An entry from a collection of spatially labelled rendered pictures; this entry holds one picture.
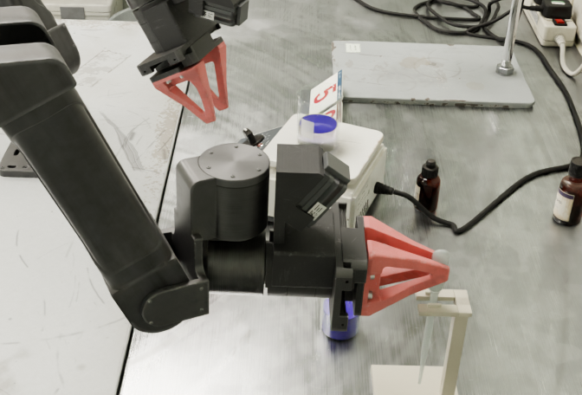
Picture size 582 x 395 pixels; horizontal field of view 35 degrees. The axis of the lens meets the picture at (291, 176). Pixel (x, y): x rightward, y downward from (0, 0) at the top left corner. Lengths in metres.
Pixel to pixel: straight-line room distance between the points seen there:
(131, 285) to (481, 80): 0.86
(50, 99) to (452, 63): 0.98
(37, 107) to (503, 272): 0.62
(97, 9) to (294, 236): 2.51
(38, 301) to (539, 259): 0.56
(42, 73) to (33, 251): 0.52
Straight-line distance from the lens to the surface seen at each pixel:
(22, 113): 0.61
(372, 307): 0.79
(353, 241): 0.76
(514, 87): 1.46
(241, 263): 0.76
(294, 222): 0.74
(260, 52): 1.52
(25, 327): 1.00
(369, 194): 1.11
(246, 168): 0.73
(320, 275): 0.76
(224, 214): 0.73
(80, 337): 0.97
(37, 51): 0.61
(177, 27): 1.04
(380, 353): 0.95
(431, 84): 1.43
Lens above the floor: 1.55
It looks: 33 degrees down
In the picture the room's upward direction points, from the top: 2 degrees clockwise
